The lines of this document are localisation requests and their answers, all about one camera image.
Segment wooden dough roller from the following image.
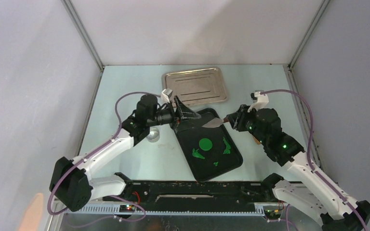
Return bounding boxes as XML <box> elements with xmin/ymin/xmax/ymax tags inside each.
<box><xmin>252</xmin><ymin>135</ymin><xmax>262</xmax><ymax>145</ymax></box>

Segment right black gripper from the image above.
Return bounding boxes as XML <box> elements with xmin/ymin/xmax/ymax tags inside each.
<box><xmin>226</xmin><ymin>104</ymin><xmax>268</xmax><ymax>145</ymax></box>

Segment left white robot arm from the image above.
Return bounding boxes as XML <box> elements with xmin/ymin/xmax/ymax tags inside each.
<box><xmin>47</xmin><ymin>89</ymin><xmax>201</xmax><ymax>215</ymax></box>

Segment round metal cutter ring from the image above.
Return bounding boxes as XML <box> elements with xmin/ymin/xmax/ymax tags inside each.
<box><xmin>146</xmin><ymin>127</ymin><xmax>161</xmax><ymax>143</ymax></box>

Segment black plastic tray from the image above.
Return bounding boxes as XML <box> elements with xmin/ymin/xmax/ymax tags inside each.
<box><xmin>175</xmin><ymin>108</ymin><xmax>243</xmax><ymax>182</ymax></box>

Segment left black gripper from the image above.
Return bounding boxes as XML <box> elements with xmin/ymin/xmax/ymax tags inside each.
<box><xmin>147</xmin><ymin>96</ymin><xmax>200</xmax><ymax>133</ymax></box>

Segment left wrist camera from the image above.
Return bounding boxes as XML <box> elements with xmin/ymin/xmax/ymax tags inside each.
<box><xmin>160</xmin><ymin>88</ymin><xmax>173</xmax><ymax>103</ymax></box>

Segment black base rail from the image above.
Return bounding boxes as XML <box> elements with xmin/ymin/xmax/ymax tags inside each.
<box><xmin>102</xmin><ymin>180</ymin><xmax>287</xmax><ymax>213</ymax></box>

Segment green dough piece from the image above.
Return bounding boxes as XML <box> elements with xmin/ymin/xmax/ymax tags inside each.
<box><xmin>198</xmin><ymin>138</ymin><xmax>213</xmax><ymax>151</ymax></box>

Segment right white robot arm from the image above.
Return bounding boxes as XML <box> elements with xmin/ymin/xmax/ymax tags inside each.
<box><xmin>225</xmin><ymin>104</ymin><xmax>370</xmax><ymax>231</ymax></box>

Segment silver metal tray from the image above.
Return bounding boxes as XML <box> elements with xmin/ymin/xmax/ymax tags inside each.
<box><xmin>161</xmin><ymin>66</ymin><xmax>228</xmax><ymax>106</ymax></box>

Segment green dough scrap left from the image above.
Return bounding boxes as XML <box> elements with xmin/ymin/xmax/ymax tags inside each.
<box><xmin>192</xmin><ymin>149</ymin><xmax>205</xmax><ymax>159</ymax></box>

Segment metal scraper with wooden handle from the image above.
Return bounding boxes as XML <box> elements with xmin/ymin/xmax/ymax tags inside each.
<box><xmin>202</xmin><ymin>117</ymin><xmax>229</xmax><ymax>128</ymax></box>

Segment green dough scrap right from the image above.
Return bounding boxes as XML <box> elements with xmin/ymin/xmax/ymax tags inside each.
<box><xmin>223</xmin><ymin>137</ymin><xmax>231</xmax><ymax>154</ymax></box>

